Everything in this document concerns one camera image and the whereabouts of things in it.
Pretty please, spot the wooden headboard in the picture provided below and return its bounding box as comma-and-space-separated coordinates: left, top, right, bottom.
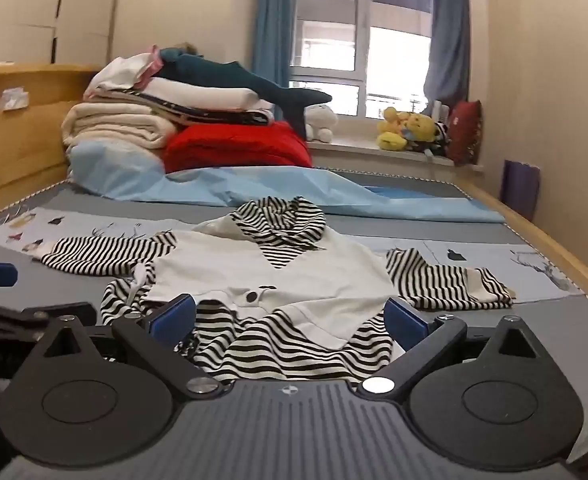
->
0, 64, 102, 222

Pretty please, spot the purple bag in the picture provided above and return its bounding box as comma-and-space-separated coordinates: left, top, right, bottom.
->
500, 159, 543, 221

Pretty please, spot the dark patterned folded blanket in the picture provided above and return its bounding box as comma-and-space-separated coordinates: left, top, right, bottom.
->
98, 87, 275, 129

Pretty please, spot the pink cloth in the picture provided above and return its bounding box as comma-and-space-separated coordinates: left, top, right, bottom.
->
134, 45, 165, 82

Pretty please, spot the black white striped small garment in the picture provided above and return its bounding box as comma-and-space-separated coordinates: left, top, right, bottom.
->
32, 196, 516, 391

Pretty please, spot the black white plush toy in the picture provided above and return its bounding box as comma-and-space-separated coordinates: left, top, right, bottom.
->
431, 121, 451, 157

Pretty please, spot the tissue pack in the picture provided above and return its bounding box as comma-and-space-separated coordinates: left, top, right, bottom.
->
0, 87, 30, 114

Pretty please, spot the light blue sheet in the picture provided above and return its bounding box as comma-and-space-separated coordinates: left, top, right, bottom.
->
68, 139, 506, 224

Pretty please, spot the red pillow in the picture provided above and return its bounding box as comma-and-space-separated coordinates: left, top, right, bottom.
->
446, 100, 485, 167

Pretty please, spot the wooden bed side rail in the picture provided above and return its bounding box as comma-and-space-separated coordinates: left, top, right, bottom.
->
453, 179, 588, 326

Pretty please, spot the dark teal shark plush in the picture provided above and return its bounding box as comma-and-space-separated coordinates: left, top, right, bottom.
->
154, 47, 333, 139

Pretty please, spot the window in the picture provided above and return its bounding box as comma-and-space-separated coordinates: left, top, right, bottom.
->
288, 0, 435, 122

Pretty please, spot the cream wardrobe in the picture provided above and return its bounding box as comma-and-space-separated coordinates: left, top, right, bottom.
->
0, 0, 125, 69

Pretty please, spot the red quilt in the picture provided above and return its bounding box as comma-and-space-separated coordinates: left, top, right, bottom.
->
164, 121, 313, 174

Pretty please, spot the yellow bear plush toy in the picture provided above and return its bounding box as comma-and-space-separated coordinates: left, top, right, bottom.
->
404, 113, 437, 154

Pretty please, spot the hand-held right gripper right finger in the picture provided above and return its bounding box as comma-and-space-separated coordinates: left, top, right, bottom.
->
356, 297, 540, 403

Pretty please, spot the white folded blanket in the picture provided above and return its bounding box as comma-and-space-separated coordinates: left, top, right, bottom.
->
144, 77, 275, 112

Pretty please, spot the blue curtain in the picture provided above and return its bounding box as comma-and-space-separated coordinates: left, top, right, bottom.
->
424, 0, 473, 107
251, 0, 295, 107

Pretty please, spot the yellow duck plush toy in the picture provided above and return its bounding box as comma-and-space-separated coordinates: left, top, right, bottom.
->
377, 107, 411, 152

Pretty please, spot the white folded cloth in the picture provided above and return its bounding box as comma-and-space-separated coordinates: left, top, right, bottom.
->
84, 55, 162, 99

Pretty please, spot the window sill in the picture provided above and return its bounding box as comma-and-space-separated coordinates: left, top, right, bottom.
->
306, 134, 486, 172

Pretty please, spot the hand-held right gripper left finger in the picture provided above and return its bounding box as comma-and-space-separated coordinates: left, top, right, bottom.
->
38, 294, 225, 403

